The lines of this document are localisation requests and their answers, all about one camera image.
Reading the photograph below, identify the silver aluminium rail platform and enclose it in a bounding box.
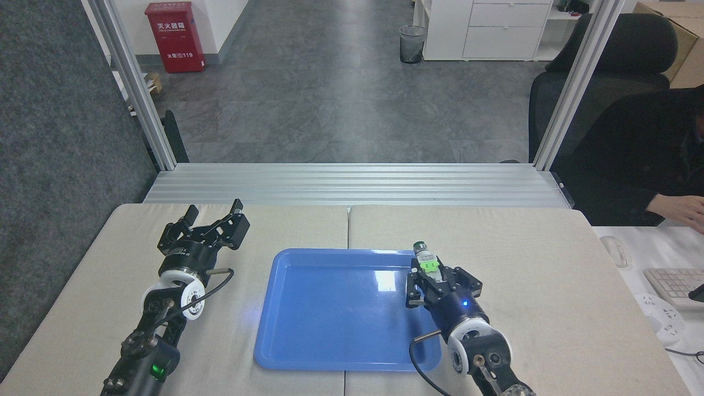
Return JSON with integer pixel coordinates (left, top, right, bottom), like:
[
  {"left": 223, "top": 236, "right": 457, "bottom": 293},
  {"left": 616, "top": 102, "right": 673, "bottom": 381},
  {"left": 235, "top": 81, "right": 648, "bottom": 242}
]
[{"left": 141, "top": 162, "right": 574, "bottom": 209}]

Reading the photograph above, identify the thin black cable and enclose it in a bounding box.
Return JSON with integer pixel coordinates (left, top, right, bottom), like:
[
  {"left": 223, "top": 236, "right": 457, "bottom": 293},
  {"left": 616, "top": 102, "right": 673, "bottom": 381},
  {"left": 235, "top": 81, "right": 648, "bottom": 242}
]
[{"left": 664, "top": 346, "right": 704, "bottom": 365}]

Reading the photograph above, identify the brown cardboard box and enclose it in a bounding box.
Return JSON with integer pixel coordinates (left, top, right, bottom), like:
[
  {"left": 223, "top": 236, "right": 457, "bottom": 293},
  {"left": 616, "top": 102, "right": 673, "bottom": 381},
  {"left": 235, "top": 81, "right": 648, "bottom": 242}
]
[{"left": 632, "top": 1, "right": 704, "bottom": 90}]

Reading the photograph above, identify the black office chair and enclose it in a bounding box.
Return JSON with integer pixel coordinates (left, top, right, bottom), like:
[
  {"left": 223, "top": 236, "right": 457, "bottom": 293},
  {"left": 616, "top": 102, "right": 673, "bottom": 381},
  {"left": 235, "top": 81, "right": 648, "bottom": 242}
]
[{"left": 499, "top": 12, "right": 680, "bottom": 164}]

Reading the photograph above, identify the white power strip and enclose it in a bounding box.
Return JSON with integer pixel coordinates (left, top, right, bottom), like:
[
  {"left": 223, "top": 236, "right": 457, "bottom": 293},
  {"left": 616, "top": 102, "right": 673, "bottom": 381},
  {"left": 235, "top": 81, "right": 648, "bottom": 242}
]
[{"left": 631, "top": 293, "right": 688, "bottom": 345}]

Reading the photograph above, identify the blue plastic tray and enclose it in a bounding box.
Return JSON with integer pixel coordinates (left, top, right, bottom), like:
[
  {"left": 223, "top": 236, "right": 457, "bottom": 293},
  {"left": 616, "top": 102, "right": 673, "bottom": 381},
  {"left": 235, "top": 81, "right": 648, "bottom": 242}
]
[{"left": 254, "top": 248, "right": 442, "bottom": 372}]

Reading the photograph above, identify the black post bracket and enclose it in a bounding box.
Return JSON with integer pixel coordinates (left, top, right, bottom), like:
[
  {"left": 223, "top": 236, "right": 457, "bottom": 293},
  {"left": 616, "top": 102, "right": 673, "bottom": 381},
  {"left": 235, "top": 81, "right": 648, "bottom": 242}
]
[{"left": 140, "top": 109, "right": 191, "bottom": 166}]

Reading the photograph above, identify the white drawer cabinet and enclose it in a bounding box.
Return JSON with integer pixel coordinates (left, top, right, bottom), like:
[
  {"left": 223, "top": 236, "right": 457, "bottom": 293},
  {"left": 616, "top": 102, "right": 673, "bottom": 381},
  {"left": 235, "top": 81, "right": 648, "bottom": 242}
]
[{"left": 412, "top": 0, "right": 585, "bottom": 62}]

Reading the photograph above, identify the person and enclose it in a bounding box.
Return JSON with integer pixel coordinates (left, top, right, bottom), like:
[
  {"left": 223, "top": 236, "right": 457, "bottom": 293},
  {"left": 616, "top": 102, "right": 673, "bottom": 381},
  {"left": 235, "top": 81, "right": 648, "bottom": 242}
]
[{"left": 553, "top": 84, "right": 704, "bottom": 227}]

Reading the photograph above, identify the red fire extinguisher box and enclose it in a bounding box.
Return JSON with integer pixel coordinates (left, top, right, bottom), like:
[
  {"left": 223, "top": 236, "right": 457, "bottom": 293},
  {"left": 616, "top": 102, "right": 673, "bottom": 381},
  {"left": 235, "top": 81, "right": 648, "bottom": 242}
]
[{"left": 144, "top": 2, "right": 207, "bottom": 74}]

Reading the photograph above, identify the silver aluminium post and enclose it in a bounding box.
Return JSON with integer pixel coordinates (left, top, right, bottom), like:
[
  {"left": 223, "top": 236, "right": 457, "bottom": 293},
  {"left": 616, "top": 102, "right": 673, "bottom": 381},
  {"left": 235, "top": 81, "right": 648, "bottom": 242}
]
[
  {"left": 532, "top": 0, "right": 626, "bottom": 172},
  {"left": 81, "top": 0, "right": 178, "bottom": 172}
]

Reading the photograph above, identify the black mesh waste bin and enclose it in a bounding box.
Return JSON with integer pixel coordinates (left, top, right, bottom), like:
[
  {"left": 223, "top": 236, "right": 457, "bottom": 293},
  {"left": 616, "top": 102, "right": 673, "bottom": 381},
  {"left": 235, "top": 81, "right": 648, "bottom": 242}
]
[{"left": 399, "top": 25, "right": 427, "bottom": 64}]

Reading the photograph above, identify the white keyboard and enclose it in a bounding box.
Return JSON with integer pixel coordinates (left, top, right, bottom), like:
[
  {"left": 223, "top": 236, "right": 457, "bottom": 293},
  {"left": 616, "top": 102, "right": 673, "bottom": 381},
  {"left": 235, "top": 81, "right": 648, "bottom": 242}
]
[{"left": 642, "top": 267, "right": 704, "bottom": 310}]

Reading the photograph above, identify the switch part with green clip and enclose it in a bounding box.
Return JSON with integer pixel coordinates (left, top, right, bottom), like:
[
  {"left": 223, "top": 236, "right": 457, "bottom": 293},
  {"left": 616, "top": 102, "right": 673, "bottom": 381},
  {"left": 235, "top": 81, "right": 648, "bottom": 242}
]
[{"left": 412, "top": 240, "right": 444, "bottom": 284}]

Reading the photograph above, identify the person's hand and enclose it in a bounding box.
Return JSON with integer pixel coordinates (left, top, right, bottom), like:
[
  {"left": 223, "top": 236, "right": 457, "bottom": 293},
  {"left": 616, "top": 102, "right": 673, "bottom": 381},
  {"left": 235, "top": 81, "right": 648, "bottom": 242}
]
[{"left": 646, "top": 194, "right": 704, "bottom": 235}]

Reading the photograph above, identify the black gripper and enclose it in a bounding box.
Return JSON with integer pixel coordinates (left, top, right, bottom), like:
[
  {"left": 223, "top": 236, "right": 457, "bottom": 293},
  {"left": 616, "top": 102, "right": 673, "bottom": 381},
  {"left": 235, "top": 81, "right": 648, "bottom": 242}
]
[
  {"left": 405, "top": 265, "right": 491, "bottom": 337},
  {"left": 158, "top": 199, "right": 251, "bottom": 275}
]

